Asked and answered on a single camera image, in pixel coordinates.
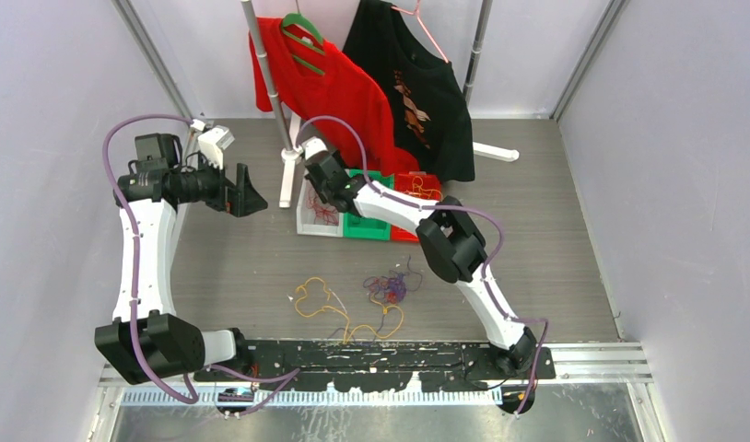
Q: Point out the metal clothes rack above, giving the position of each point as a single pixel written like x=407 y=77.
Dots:
x=288 y=129

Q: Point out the red t-shirt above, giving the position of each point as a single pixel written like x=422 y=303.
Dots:
x=323 y=81

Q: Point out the green plastic bin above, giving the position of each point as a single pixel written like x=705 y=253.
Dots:
x=365 y=228

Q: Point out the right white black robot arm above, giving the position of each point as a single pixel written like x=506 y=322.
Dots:
x=453 y=246

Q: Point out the red plastic bin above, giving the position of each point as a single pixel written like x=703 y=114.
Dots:
x=419 y=185

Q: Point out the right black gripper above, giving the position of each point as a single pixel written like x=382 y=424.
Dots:
x=313 y=184

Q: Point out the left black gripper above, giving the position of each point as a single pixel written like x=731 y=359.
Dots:
x=239 y=199

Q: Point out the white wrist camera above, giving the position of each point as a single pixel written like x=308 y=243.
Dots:
x=213 y=143
x=313 y=147

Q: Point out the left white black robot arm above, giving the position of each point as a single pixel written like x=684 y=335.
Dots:
x=146 y=339

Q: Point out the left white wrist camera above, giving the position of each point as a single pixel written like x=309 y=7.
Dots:
x=213 y=143

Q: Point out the black printed t-shirt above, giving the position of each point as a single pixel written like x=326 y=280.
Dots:
x=432 y=127

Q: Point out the pink clothes hanger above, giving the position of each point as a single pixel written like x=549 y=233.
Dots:
x=415 y=12

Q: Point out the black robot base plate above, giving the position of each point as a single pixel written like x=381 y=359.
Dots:
x=376 y=367

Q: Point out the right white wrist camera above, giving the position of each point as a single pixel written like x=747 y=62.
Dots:
x=313 y=147

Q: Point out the green clothes hanger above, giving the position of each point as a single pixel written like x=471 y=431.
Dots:
x=305 y=43

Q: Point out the white plastic bin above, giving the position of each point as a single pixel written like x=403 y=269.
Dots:
x=315 y=218

